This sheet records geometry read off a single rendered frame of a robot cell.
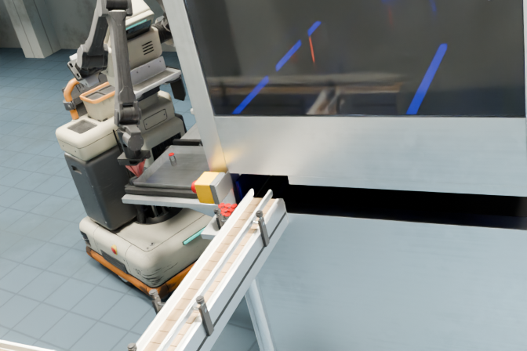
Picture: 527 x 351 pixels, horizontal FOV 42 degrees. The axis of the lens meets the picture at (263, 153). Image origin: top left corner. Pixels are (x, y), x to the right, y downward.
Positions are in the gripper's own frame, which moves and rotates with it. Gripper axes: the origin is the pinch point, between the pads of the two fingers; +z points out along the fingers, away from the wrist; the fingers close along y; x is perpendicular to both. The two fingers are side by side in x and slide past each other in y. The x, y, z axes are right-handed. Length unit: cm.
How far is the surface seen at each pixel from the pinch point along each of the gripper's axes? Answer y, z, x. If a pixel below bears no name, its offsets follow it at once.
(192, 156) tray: 11.4, 1.7, 17.8
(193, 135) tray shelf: 3.3, 1.6, 33.5
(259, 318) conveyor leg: 56, 26, -35
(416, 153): 103, -19, -14
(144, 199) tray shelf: 7.6, 2.3, -10.7
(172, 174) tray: 10.0, 1.8, 5.2
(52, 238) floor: -134, 88, 68
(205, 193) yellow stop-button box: 40.8, -9.4, -22.3
